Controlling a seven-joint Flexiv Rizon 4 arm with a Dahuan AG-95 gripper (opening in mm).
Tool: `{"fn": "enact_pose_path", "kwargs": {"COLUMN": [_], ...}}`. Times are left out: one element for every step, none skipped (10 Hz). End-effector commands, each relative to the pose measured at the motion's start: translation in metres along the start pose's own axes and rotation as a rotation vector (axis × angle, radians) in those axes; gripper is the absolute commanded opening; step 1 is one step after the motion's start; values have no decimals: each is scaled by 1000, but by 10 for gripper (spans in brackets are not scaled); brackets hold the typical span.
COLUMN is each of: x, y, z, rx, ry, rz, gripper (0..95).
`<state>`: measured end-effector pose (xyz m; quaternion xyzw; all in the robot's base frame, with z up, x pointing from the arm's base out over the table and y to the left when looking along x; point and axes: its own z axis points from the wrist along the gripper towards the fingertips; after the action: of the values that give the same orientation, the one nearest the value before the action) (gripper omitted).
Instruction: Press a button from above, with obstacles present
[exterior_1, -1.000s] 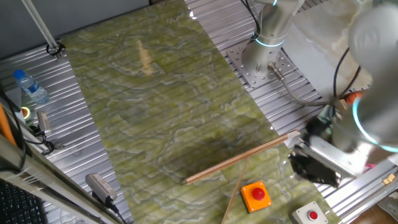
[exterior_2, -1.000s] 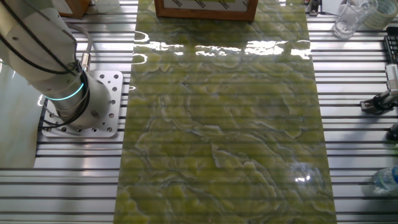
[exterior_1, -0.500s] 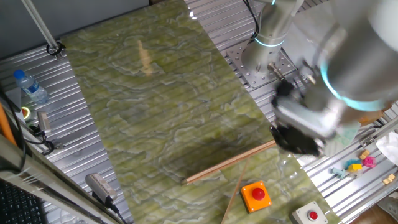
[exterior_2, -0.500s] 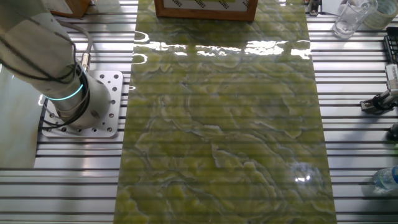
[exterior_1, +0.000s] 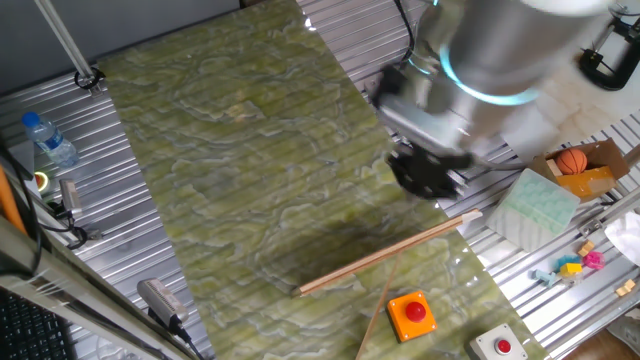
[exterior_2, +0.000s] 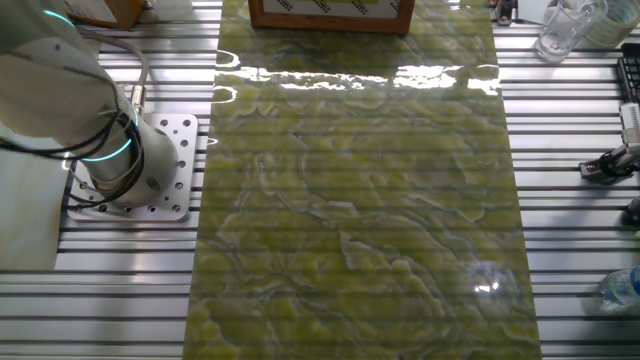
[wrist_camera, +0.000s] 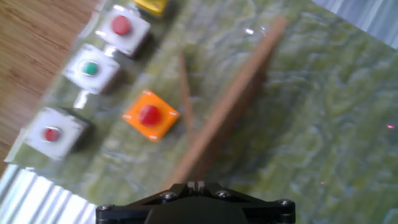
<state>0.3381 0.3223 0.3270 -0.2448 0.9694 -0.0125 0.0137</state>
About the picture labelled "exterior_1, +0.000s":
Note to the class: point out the aluminium frame beam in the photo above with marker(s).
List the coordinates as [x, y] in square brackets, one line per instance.
[50, 280]

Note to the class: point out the thin brown wooden strip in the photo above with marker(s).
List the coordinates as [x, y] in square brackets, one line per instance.
[377, 307]

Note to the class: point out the aluminium pole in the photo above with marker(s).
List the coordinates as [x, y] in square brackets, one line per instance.
[65, 37]

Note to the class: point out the yellow toy block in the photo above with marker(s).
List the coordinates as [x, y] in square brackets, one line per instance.
[571, 269]

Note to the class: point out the pink toy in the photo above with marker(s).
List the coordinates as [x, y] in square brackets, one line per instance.
[594, 260]

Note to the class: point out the white cloth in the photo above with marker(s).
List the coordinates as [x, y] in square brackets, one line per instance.
[625, 237]

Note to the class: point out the pale green ice tray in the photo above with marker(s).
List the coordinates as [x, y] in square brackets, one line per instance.
[532, 210]

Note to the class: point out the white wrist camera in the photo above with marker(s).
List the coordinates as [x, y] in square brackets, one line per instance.
[420, 125]

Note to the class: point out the grey box flat red button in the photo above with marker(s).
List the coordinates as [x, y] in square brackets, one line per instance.
[485, 346]

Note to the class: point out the light blue toy peg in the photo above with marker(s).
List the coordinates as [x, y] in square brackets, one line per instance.
[544, 277]

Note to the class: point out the brown cardboard box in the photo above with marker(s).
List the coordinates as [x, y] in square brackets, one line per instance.
[612, 157]

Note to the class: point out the small orange basketball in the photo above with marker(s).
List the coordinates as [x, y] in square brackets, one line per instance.
[572, 161]

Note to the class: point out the pale wooden block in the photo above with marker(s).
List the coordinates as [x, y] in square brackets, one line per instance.
[554, 167]

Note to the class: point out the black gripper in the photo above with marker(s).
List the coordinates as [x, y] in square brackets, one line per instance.
[425, 172]

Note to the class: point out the long wooden stick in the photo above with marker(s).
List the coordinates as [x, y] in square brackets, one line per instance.
[380, 255]

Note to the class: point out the aluminium profile rail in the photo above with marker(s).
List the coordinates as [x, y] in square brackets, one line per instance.
[615, 207]

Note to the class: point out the yellow glossy packet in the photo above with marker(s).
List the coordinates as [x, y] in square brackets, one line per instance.
[592, 182]

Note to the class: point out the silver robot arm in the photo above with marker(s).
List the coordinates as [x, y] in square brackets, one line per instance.
[500, 50]

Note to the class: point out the small tan wooden block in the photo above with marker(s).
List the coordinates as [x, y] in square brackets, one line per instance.
[625, 288]
[586, 248]

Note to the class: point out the silver depth camera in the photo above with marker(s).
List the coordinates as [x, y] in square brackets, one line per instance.
[162, 300]
[70, 197]

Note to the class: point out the orange box red mushroom button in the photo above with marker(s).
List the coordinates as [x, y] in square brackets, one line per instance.
[400, 326]

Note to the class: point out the black keyboard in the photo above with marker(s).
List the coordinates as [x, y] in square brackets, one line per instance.
[30, 330]

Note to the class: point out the clear water bottle blue cap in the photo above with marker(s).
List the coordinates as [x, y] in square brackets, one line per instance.
[52, 145]

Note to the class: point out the green ringed round object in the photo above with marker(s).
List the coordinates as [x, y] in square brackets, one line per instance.
[40, 181]

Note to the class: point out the black clamp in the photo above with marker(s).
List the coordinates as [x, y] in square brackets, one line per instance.
[617, 82]

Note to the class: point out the white marble pattern mat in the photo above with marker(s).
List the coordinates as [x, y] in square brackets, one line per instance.
[575, 115]

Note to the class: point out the orange pole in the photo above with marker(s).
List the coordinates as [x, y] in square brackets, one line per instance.
[7, 200]

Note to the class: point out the green marble pattern mat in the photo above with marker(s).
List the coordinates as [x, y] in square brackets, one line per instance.
[250, 175]

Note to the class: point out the blue toy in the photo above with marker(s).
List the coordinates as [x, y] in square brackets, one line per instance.
[564, 260]

